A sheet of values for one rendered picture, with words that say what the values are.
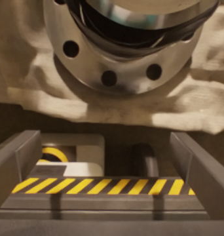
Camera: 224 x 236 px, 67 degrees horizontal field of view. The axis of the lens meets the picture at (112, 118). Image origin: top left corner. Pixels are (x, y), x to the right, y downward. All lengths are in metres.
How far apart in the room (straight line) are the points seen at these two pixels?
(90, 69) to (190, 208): 0.26
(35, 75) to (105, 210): 0.26
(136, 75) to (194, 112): 0.16
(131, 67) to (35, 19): 0.19
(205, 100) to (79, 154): 0.31
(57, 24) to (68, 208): 0.28
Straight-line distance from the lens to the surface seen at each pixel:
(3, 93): 0.42
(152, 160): 0.44
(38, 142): 0.17
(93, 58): 0.30
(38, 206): 0.27
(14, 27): 0.36
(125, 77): 0.30
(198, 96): 0.39
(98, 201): 0.25
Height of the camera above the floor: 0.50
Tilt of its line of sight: 73 degrees down
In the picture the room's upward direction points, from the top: 178 degrees clockwise
